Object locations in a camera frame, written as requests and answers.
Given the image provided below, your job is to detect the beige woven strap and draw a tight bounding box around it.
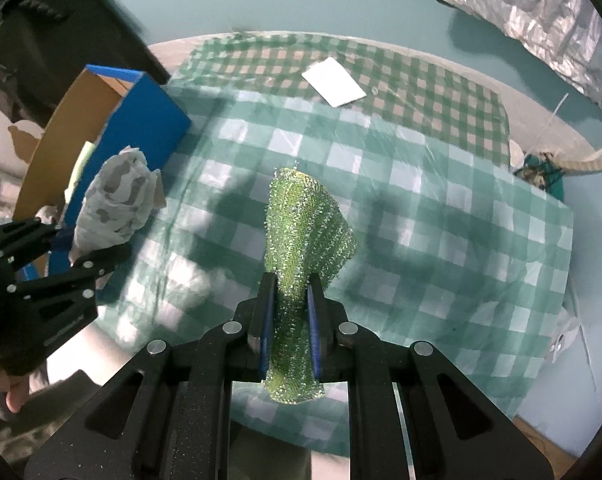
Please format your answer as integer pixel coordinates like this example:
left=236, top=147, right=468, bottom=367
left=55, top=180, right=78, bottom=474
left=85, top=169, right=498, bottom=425
left=556, top=141, right=602, bottom=176

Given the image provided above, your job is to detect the white charger with cable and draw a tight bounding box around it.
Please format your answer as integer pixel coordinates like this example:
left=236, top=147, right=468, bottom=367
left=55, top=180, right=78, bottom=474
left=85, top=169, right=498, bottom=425
left=548, top=280, right=599, bottom=391

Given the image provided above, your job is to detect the camouflage print cloth bundle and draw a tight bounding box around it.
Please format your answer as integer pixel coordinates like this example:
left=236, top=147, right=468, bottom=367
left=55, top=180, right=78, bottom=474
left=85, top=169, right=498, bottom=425
left=69, top=145, right=168, bottom=264

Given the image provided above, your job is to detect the green white checked table cover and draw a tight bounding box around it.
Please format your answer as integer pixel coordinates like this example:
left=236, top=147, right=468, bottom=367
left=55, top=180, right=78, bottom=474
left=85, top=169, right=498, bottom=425
left=95, top=85, right=575, bottom=457

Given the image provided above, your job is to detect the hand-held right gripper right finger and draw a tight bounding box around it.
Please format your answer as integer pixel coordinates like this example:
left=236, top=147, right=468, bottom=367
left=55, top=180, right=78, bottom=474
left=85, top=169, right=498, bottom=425
left=306, top=272, right=554, bottom=480

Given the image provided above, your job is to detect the green knitted scrub cloth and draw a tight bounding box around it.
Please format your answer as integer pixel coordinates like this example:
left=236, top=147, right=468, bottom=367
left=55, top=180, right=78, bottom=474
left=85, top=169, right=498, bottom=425
left=260, top=165, right=360, bottom=406

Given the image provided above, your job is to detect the white card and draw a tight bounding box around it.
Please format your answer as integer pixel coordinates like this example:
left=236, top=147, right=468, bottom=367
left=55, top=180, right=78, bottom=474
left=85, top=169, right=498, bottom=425
left=301, top=57, right=367, bottom=109

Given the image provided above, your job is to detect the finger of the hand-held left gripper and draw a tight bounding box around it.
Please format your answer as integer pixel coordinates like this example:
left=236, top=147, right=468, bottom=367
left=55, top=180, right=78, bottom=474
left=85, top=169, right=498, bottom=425
left=6, top=244, right=132, bottom=358
left=0, top=217, right=76, bottom=272

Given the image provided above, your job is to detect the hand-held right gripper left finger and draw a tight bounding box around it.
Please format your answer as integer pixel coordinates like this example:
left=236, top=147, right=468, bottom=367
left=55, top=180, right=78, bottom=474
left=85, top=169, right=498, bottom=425
left=26, top=272, right=277, bottom=480

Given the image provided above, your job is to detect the silver tarp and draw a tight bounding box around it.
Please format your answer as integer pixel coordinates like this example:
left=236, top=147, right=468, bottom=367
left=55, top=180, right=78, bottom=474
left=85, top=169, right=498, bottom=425
left=433, top=0, right=602, bottom=129

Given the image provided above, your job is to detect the blue cardboard box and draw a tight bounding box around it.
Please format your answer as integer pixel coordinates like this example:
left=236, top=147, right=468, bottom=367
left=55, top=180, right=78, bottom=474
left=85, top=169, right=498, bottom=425
left=18, top=63, right=192, bottom=282

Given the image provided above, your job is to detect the person's left hand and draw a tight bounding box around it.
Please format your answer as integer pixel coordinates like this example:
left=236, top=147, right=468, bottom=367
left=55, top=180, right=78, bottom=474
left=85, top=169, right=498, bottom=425
left=0, top=360, right=30, bottom=417

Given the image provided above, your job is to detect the green foam sheet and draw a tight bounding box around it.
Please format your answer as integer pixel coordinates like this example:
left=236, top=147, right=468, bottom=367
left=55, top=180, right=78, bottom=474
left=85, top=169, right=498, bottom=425
left=70, top=140, right=98, bottom=197

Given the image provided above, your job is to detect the green beige checked tablecloth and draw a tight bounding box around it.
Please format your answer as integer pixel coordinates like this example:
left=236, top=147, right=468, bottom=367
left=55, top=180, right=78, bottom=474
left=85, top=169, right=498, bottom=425
left=172, top=31, right=513, bottom=172

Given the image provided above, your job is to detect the large dark cloth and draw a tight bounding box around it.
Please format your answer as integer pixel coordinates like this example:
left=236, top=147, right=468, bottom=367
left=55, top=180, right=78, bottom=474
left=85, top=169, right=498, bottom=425
left=0, top=0, right=173, bottom=127

